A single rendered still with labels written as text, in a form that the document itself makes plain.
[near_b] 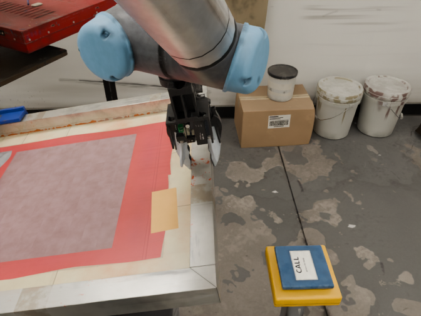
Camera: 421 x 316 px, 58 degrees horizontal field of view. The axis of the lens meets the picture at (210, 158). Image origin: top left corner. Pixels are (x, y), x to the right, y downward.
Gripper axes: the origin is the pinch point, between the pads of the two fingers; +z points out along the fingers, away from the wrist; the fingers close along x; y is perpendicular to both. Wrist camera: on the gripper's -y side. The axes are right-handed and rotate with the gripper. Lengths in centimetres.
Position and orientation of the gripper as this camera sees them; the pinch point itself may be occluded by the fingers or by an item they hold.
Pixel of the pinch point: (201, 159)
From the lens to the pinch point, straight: 74.8
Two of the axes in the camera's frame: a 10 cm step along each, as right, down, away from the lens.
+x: 9.9, -1.4, -0.8
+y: 0.3, 6.2, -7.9
